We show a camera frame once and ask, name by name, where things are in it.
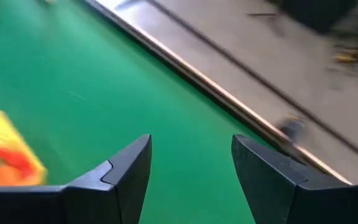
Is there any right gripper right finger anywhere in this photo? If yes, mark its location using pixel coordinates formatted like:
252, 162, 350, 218
231, 133, 358, 224

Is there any black frame clamp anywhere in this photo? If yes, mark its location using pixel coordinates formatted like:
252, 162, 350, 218
277, 113, 307, 144

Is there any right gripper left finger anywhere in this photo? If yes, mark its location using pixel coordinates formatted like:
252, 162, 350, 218
0, 133, 153, 224

